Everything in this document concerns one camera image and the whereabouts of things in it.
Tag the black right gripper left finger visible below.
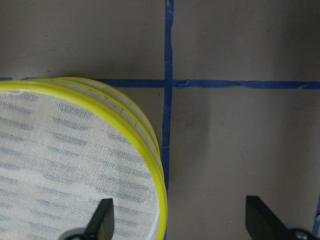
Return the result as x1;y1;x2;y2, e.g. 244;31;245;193
58;198;115;240

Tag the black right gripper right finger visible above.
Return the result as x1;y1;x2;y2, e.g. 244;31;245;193
245;195;320;240

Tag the yellow steamer layer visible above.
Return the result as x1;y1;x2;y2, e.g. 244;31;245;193
0;78;168;240
54;77;164;177

